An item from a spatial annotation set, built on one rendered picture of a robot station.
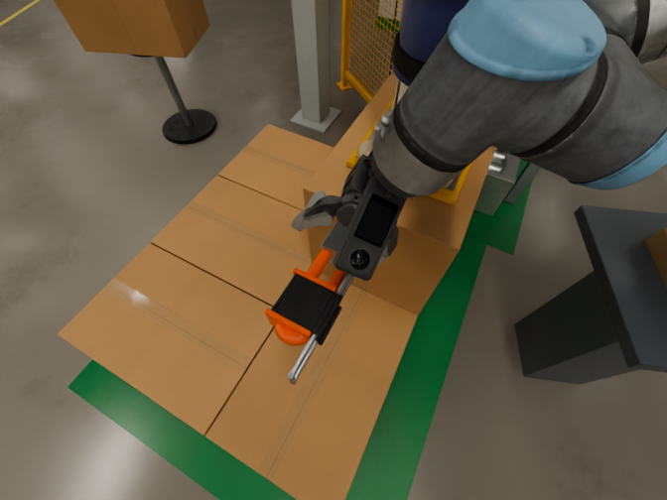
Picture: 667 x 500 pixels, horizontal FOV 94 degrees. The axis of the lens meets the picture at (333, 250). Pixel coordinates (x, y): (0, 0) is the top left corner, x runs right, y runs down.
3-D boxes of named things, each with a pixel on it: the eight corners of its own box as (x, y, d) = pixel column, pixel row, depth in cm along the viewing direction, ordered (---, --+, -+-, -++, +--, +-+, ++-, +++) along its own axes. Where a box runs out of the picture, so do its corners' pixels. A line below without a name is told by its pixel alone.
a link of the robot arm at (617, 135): (664, 62, 29) (569, -1, 26) (732, 151, 23) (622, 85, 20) (565, 136, 37) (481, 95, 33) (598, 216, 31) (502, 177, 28)
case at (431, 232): (377, 163, 141) (391, 72, 107) (466, 193, 131) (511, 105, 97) (311, 266, 112) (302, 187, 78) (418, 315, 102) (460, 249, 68)
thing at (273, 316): (298, 281, 53) (295, 267, 49) (336, 301, 51) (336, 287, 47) (269, 323, 49) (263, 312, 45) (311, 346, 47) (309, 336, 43)
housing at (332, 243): (337, 230, 59) (337, 215, 55) (370, 244, 57) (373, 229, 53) (320, 258, 56) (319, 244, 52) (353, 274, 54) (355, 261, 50)
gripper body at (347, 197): (387, 200, 48) (439, 149, 37) (376, 247, 43) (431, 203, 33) (342, 178, 46) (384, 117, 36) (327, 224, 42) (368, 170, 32)
